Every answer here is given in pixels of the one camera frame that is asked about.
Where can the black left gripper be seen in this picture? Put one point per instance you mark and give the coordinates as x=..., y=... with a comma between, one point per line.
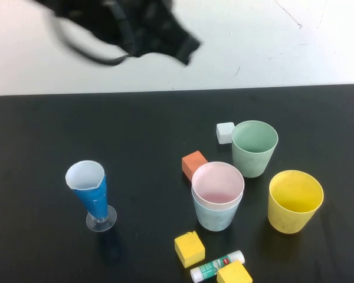
x=183, y=41

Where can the green plastic cup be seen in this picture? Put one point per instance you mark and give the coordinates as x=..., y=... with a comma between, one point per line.
x=249, y=165

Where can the pink plastic cup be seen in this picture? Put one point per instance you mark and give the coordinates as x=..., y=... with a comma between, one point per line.
x=224, y=177

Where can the white foam cube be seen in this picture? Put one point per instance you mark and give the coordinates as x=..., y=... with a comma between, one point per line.
x=224, y=132

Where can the orange foam cube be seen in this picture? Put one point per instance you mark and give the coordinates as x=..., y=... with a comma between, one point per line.
x=193, y=162

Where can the light blue plastic cup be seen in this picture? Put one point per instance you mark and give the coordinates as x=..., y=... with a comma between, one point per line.
x=213, y=221

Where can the blue-wrapped clear plastic goblet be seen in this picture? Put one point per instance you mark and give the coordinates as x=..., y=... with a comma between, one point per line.
x=91, y=200

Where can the yellow plastic cup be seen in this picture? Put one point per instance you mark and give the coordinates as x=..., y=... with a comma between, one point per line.
x=286, y=218

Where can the yellow foam cube with notch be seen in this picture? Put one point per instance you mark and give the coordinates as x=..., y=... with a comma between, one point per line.
x=188, y=247

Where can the white green glue stick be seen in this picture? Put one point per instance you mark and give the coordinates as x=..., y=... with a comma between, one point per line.
x=206, y=269

